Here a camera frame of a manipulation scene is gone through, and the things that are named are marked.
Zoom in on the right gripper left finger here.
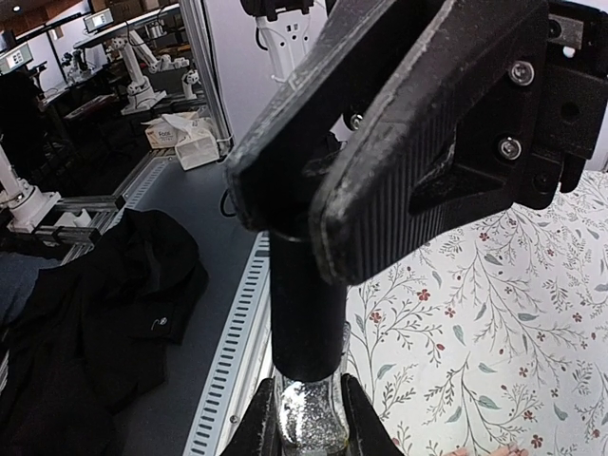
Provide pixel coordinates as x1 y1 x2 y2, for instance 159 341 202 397
222 378 282 456

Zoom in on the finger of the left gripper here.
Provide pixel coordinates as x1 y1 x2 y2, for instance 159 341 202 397
226 1 456 233
311 1 549 285

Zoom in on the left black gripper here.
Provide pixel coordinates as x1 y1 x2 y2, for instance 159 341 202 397
522 1 607 209

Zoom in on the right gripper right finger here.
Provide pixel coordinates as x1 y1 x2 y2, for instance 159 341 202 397
341 374 403 456

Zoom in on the black nail polish cap brush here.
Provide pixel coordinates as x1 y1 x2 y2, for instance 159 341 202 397
270 233 347 383

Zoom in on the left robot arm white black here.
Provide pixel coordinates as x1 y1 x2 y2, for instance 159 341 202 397
226 1 607 284

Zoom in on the person's bare hand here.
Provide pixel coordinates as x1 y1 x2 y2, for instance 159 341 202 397
447 442 530 456

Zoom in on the floral patterned table mat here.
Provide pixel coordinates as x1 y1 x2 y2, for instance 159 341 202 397
347 171 607 455

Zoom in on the white tissue box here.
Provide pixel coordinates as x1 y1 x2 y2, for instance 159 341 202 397
142 112 219 171

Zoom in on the black jacket on table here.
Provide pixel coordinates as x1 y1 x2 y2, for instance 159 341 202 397
1 210 208 455

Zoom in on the front aluminium slotted rail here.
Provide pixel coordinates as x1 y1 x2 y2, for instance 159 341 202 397
182 233 274 455

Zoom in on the left aluminium frame post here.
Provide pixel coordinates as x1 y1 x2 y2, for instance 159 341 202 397
179 0 234 157

